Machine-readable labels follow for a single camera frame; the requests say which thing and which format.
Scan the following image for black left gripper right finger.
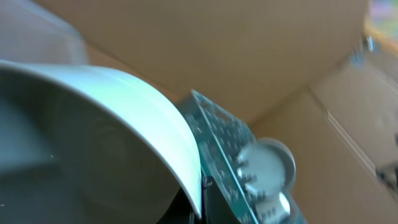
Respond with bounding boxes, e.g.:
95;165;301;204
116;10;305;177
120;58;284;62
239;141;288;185
201;176;239;224

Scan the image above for grey plate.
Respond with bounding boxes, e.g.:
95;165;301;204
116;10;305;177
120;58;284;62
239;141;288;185
237;138;296;196

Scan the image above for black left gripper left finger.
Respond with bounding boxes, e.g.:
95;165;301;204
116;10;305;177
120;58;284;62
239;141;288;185
157;188;198;224

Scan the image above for grey bowl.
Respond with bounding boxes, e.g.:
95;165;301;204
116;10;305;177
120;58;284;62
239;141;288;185
1;61;202;223

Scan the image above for cardboard backdrop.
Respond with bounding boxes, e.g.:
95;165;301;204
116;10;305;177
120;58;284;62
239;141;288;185
40;0;397;223

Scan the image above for clear plastic bin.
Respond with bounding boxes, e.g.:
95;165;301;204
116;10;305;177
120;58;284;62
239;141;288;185
1;0;88;65

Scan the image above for grey dishwasher rack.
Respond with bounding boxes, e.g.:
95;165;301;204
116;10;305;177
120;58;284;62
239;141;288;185
177;90;307;224

